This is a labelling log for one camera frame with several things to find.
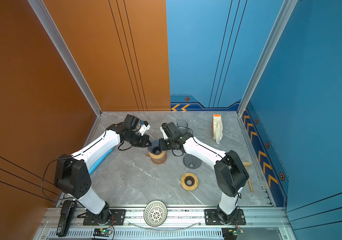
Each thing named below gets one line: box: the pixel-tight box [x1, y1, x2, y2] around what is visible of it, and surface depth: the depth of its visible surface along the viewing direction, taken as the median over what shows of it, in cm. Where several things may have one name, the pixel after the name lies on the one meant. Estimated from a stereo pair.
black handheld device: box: [56, 200, 77, 237], surface depth 72 cm
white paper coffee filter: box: [213, 116, 223, 145], surface depth 102 cm
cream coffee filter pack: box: [212, 114, 223, 145], surface depth 102 cm
